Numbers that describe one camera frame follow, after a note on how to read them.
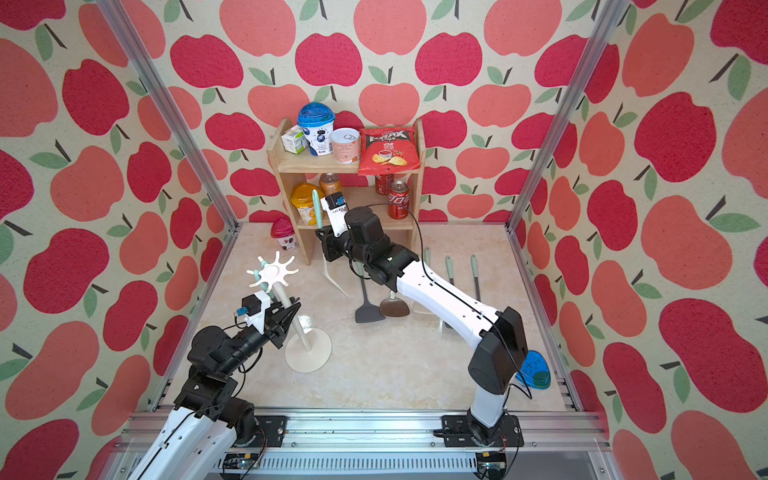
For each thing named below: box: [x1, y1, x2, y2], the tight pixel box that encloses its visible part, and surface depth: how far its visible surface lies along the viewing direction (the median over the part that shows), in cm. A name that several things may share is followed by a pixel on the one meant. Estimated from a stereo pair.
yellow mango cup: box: [292, 183, 325, 225], surface depth 88 cm
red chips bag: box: [358, 127, 421, 176], surface depth 76 cm
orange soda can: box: [319, 172, 343, 197], surface depth 91 cm
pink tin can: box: [331, 127, 361, 165], surface depth 76 cm
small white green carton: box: [281, 124, 308, 155], surface depth 80 cm
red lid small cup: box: [270, 217, 299, 251], surface depth 110 cm
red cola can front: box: [388, 180, 410, 220], surface depth 88 cm
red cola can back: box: [375, 174, 395, 195], surface depth 98 cm
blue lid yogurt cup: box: [297, 102, 336, 156], surface depth 76 cm
